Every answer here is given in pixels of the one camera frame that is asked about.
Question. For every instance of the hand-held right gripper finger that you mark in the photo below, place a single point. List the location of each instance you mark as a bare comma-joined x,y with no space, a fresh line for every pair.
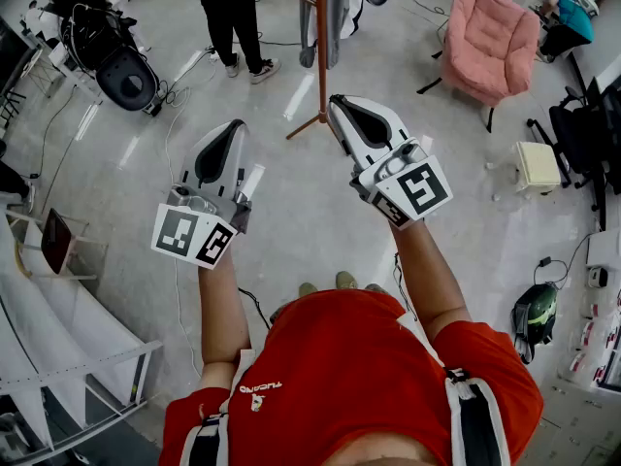
383,109
341,124

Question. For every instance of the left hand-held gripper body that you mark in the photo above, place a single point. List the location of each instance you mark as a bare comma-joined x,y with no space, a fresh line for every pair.
194,233

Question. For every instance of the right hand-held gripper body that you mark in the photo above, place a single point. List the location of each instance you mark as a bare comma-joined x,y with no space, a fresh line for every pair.
417,187

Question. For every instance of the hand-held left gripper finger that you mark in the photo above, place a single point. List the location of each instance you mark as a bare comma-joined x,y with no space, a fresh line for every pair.
190,165
240,163

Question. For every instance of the brown wooden coat rack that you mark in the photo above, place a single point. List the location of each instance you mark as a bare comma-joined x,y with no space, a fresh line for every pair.
321,56

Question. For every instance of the person's right forearm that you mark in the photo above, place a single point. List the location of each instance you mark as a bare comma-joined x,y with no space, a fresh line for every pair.
429,279

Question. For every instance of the person's left forearm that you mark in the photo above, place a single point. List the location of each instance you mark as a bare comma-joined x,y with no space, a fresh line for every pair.
223,318

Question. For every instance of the grey hanging garment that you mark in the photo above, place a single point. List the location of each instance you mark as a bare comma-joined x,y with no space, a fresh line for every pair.
334,27

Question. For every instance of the white hanging garment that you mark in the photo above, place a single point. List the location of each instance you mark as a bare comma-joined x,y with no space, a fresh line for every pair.
353,8

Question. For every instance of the white power strip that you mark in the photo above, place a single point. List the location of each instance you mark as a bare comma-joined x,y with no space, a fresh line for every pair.
214,56

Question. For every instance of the person's right olive shoe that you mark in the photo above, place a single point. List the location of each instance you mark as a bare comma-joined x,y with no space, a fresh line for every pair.
347,279

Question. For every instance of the person's olive shoe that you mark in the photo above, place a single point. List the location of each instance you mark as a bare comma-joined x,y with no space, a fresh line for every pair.
347,279
308,289

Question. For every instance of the cream plastic stool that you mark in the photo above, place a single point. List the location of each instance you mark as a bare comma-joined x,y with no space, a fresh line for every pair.
538,165

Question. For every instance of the pink padded armchair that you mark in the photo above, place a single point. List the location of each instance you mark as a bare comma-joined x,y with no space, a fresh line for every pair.
490,42

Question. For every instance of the person's left olive shoe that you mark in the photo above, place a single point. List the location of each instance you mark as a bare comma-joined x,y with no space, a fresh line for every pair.
308,289

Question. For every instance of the maroon laptop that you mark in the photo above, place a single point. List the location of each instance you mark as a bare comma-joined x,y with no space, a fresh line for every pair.
55,241

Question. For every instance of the black power adapter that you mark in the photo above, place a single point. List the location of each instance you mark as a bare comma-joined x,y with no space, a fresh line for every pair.
544,261

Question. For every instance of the white shelf unit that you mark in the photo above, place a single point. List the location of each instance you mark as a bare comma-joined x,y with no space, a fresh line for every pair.
58,328

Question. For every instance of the green black helmet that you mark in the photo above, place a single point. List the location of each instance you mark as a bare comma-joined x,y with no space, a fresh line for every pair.
536,313

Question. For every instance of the black office chair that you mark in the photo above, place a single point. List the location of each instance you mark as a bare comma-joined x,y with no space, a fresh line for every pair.
582,134

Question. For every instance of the red t-shirt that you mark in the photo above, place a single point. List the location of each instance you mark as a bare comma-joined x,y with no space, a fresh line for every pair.
349,367

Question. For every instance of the white box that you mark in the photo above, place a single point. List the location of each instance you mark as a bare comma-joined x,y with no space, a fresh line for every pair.
604,248

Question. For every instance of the small white device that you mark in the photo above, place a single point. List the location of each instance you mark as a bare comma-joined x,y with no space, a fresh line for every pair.
598,277

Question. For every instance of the white rounded device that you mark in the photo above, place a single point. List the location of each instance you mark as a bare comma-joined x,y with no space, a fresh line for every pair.
585,0

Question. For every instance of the row of red white packets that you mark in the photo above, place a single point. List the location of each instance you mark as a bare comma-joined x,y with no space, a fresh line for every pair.
601,338

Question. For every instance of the grey cabinet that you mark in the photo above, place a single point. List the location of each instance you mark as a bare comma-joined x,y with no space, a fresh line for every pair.
577,420

